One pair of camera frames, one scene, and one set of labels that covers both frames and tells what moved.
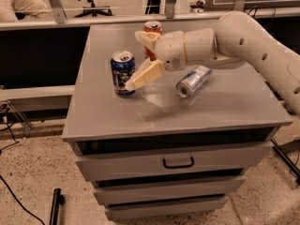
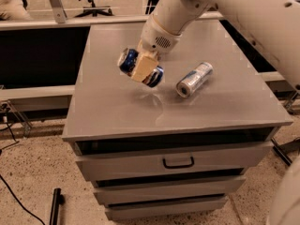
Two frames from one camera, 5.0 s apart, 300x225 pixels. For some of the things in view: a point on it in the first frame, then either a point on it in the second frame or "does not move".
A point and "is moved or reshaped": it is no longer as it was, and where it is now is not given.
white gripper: [170, 51] to [155, 38]
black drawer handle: [179, 166] does not move
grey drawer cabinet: [174, 148] does not move
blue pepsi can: [123, 66] is moved or reshaped
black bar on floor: [57, 200] does not move
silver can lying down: [192, 81] does not move
